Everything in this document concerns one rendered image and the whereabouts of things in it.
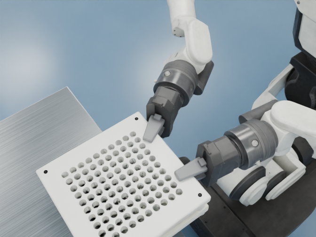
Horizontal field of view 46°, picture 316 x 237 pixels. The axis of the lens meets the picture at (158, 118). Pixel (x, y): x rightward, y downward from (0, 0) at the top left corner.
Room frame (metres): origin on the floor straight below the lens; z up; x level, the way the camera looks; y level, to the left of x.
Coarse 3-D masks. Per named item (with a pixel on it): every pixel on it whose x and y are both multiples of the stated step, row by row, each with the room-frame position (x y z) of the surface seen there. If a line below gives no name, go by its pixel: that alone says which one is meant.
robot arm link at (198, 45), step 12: (180, 24) 0.68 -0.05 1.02; (192, 24) 0.66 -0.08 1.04; (204, 24) 0.68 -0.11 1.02; (180, 36) 0.71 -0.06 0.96; (192, 36) 0.63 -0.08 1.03; (204, 36) 0.65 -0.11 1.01; (192, 48) 0.61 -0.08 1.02; (204, 48) 0.62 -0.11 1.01; (192, 60) 0.59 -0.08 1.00; (204, 60) 0.59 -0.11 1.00
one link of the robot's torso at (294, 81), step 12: (300, 60) 0.67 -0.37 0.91; (300, 72) 0.65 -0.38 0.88; (312, 72) 0.63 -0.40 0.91; (288, 84) 0.67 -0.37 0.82; (300, 84) 0.64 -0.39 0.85; (312, 84) 0.62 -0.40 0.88; (288, 96) 0.65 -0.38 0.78; (300, 96) 0.63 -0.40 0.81; (312, 96) 0.61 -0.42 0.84; (312, 108) 0.60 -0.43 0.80
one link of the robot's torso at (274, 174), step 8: (272, 160) 0.68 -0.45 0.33; (272, 168) 0.63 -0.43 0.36; (280, 168) 0.64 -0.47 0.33; (272, 176) 0.59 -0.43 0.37; (280, 176) 0.60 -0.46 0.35; (256, 184) 0.45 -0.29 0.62; (264, 184) 0.46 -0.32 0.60; (272, 184) 0.58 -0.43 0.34; (248, 192) 0.43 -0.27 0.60; (256, 192) 0.43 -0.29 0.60; (264, 192) 0.56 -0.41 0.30; (240, 200) 0.42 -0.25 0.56; (248, 200) 0.42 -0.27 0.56; (256, 200) 0.45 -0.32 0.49
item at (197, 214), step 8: (136, 152) 0.39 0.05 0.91; (152, 160) 0.37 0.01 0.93; (96, 176) 0.34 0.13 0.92; (144, 176) 0.33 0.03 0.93; (160, 184) 0.31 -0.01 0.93; (88, 192) 0.30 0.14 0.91; (104, 200) 0.28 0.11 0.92; (136, 200) 0.28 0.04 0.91; (144, 208) 0.26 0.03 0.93; (112, 216) 0.25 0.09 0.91; (192, 216) 0.24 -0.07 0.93; (120, 224) 0.23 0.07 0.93; (184, 224) 0.23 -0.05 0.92; (168, 232) 0.21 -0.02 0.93; (176, 232) 0.22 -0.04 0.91
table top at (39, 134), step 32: (64, 96) 0.58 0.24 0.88; (0, 128) 0.48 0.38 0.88; (32, 128) 0.48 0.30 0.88; (64, 128) 0.48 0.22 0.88; (96, 128) 0.48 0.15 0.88; (0, 160) 0.39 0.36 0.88; (32, 160) 0.39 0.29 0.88; (0, 192) 0.32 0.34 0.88; (32, 192) 0.32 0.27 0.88; (0, 224) 0.25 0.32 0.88; (32, 224) 0.25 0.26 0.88; (64, 224) 0.25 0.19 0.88
